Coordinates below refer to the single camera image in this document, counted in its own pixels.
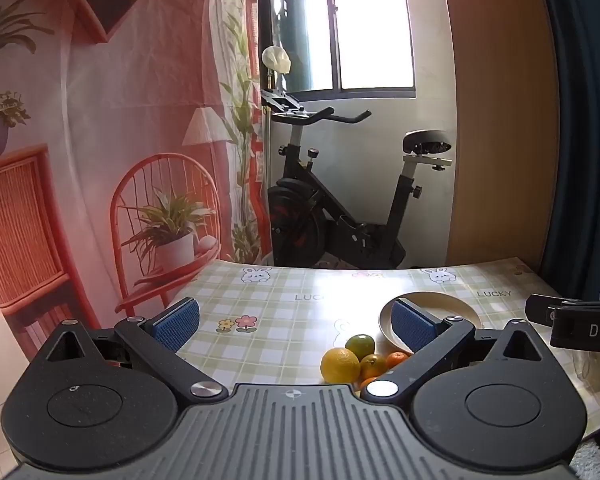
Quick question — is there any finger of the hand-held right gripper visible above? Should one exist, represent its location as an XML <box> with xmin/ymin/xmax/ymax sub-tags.
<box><xmin>525</xmin><ymin>293</ymin><xmax>583</xmax><ymax>327</ymax></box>

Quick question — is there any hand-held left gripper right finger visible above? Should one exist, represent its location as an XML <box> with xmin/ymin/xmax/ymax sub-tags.
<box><xmin>361</xmin><ymin>297</ymin><xmax>556</xmax><ymax>405</ymax></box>

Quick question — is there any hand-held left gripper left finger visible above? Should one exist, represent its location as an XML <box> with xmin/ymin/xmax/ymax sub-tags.
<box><xmin>44</xmin><ymin>297</ymin><xmax>229</xmax><ymax>403</ymax></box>

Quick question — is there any beige round plate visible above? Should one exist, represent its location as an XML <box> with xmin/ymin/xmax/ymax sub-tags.
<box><xmin>379</xmin><ymin>291</ymin><xmax>482</xmax><ymax>356</ymax></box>

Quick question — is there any dark orange tangerine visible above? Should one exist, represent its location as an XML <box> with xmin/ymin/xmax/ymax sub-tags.
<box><xmin>360</xmin><ymin>354</ymin><xmax>388</xmax><ymax>381</ymax></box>

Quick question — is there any greenish orange tangerine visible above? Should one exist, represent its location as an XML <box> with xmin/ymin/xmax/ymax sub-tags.
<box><xmin>345</xmin><ymin>334</ymin><xmax>376</xmax><ymax>359</ymax></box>

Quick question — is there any yellow lemon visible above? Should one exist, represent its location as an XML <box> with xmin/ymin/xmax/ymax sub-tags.
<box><xmin>320</xmin><ymin>347</ymin><xmax>362</xmax><ymax>384</ymax></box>

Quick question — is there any clear glass vessel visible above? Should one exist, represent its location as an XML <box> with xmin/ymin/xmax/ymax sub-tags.
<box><xmin>572</xmin><ymin>347</ymin><xmax>600</xmax><ymax>401</ymax></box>

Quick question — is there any green checked bunny tablecloth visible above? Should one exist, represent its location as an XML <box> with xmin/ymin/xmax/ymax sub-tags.
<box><xmin>167</xmin><ymin>257</ymin><xmax>600</xmax><ymax>441</ymax></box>

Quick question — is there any white fluffy rug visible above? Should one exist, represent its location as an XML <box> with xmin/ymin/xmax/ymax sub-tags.
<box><xmin>572</xmin><ymin>437</ymin><xmax>600</xmax><ymax>480</ymax></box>

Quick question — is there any black exercise bike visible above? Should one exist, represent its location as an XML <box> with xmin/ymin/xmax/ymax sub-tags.
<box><xmin>261</xmin><ymin>89</ymin><xmax>453</xmax><ymax>270</ymax></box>

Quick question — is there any silver backdrop stand pole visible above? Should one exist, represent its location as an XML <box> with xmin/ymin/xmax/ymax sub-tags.
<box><xmin>264</xmin><ymin>74</ymin><xmax>276</xmax><ymax>266</ymax></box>

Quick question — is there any wooden cabinet panel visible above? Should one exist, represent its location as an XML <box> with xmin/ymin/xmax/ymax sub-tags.
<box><xmin>437</xmin><ymin>0</ymin><xmax>561</xmax><ymax>267</ymax></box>

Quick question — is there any printed room backdrop cloth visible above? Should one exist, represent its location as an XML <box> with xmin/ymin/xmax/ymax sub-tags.
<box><xmin>0</xmin><ymin>0</ymin><xmax>275</xmax><ymax>361</ymax></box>

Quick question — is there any white cloth bundle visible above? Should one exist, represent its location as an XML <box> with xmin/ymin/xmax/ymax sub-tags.
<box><xmin>262</xmin><ymin>45</ymin><xmax>292</xmax><ymax>77</ymax></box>

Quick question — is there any window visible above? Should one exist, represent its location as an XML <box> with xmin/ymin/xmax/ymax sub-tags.
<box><xmin>267</xmin><ymin>0</ymin><xmax>417</xmax><ymax>102</ymax></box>

